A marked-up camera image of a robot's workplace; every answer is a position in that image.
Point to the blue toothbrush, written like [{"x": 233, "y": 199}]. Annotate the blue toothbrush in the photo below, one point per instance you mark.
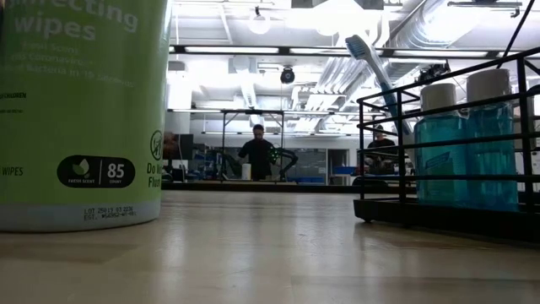
[{"x": 381, "y": 82}]

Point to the blue mouthwash bottle white cap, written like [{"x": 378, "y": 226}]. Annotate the blue mouthwash bottle white cap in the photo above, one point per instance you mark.
[
  {"x": 441, "y": 160},
  {"x": 491, "y": 160}
]

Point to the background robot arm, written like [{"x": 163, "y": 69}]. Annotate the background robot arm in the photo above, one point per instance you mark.
[
  {"x": 289, "y": 154},
  {"x": 230, "y": 162}
]

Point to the person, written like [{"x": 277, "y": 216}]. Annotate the person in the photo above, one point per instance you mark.
[
  {"x": 381, "y": 145},
  {"x": 257, "y": 156}
]

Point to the white paper roll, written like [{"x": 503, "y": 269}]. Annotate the white paper roll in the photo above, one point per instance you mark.
[{"x": 246, "y": 172}]

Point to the blue storage bins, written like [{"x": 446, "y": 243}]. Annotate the blue storage bins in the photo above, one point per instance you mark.
[{"x": 343, "y": 170}]

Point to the black computer monitor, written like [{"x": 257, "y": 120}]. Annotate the black computer monitor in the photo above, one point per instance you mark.
[{"x": 177, "y": 147}]

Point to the black overhead beam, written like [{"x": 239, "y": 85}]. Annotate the black overhead beam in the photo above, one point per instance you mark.
[{"x": 284, "y": 50}]

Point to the white globe lamp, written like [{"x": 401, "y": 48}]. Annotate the white globe lamp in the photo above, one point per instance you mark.
[{"x": 259, "y": 24}]

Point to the black ceiling track light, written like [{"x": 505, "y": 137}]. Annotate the black ceiling track light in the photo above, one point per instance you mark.
[{"x": 430, "y": 74}]

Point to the disinfecting wipes canister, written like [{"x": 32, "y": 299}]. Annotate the disinfecting wipes canister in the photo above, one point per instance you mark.
[{"x": 84, "y": 126}]

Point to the background black rig frame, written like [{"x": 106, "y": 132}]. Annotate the background black rig frame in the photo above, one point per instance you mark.
[{"x": 253, "y": 112}]

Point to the black round hanging camera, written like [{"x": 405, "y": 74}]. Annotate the black round hanging camera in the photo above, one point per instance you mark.
[{"x": 287, "y": 76}]

